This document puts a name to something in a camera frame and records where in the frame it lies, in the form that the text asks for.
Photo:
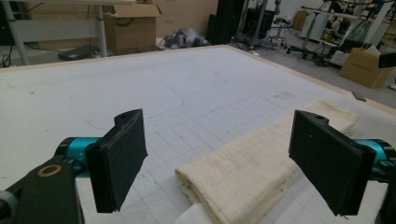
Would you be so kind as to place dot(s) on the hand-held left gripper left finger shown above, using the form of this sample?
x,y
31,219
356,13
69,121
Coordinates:
x,y
116,161

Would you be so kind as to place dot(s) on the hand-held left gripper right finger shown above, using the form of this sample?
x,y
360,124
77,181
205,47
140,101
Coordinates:
x,y
330,165

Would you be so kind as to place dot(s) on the cream towel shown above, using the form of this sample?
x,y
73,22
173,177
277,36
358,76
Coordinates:
x,y
246,168

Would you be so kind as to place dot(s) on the small dark flat object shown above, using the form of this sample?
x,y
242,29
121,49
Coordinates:
x,y
359,96

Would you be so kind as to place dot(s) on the small cardboard box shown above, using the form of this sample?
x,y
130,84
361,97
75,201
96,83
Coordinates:
x,y
362,68

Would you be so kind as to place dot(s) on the flat black case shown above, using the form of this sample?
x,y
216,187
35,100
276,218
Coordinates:
x,y
77,53

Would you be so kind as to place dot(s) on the black device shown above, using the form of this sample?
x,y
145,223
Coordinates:
x,y
387,60

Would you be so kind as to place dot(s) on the black rolling stand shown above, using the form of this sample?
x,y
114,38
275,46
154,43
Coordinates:
x,y
306,46

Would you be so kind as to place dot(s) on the open cardboard box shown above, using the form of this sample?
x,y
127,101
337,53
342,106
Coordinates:
x,y
130,31

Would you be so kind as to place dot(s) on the white panel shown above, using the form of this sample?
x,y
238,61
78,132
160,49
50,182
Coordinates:
x,y
316,26

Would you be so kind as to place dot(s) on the grey rounded device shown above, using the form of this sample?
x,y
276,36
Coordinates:
x,y
186,38

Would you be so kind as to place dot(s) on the white metal-legged desk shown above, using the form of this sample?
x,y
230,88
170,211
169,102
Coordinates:
x,y
56,29

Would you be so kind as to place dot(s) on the large stacked cardboard boxes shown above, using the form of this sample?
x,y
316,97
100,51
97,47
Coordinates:
x,y
183,17

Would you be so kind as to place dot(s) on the black cabinet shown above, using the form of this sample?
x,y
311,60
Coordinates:
x,y
225,21

